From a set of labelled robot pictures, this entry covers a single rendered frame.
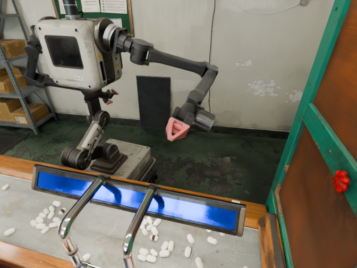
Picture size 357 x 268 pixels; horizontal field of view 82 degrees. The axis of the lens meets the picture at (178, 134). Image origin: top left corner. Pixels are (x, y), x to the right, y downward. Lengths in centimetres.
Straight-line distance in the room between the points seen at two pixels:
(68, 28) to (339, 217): 121
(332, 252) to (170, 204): 36
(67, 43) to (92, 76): 19
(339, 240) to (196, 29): 226
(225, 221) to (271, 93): 230
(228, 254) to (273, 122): 224
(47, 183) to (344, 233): 74
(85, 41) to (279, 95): 222
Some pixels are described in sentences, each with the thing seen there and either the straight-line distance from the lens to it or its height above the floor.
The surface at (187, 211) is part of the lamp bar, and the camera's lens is 56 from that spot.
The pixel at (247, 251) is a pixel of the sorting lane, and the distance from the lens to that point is 92.
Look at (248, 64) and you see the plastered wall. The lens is 258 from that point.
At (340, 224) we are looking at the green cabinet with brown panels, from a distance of 56.
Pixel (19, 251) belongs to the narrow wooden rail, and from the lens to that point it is 103.
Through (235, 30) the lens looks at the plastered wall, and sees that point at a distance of 251.
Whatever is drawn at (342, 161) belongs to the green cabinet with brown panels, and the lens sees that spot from 53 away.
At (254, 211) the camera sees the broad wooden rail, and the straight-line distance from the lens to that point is 100.
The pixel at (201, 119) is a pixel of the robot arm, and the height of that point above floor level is 119.
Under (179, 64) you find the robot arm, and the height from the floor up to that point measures 126.
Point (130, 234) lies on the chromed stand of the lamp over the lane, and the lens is 48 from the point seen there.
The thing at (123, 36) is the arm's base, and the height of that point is 139.
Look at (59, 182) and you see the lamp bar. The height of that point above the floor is 108.
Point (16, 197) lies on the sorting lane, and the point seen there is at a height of 74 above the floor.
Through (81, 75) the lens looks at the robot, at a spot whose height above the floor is 120.
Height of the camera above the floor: 152
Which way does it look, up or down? 32 degrees down
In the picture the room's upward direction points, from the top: straight up
